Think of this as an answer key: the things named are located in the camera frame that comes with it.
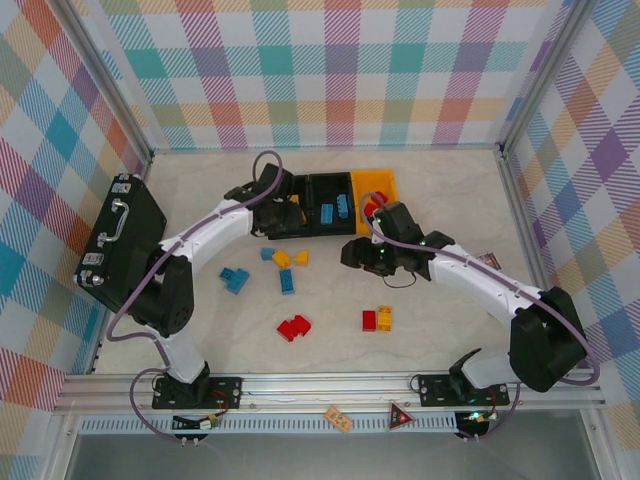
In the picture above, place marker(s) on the light blue lego brick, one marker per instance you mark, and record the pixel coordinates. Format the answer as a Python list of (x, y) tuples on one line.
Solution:
[(267, 254)]

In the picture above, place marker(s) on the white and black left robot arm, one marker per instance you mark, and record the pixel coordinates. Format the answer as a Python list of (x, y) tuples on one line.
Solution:
[(210, 235)]

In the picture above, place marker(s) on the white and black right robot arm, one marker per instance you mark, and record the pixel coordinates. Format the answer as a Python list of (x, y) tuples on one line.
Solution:
[(480, 280)]

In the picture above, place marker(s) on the yellow plastic bin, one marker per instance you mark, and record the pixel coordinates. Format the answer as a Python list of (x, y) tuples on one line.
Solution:
[(372, 177)]

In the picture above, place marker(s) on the small printed card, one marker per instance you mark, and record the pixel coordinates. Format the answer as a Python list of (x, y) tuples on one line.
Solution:
[(489, 260)]

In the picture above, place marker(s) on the orange paper tag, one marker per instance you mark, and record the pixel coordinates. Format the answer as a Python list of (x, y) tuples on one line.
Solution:
[(338, 419)]

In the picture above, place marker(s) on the red triangle sign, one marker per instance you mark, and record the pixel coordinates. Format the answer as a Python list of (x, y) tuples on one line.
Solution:
[(400, 417)]

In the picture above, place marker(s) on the aluminium back rail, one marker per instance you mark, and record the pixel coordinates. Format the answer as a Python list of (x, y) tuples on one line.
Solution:
[(325, 148)]

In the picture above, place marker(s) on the aluminium side rail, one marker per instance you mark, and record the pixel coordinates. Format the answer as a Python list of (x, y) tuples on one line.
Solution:
[(516, 200)]

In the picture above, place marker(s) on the aluminium mounting rail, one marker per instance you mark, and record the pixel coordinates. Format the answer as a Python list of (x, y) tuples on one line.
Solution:
[(325, 390)]

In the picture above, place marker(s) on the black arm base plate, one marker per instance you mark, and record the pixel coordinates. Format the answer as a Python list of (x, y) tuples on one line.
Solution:
[(435, 392), (231, 392)]

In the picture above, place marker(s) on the aluminium frame post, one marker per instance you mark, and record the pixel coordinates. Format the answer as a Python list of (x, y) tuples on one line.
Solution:
[(107, 85), (545, 75)]

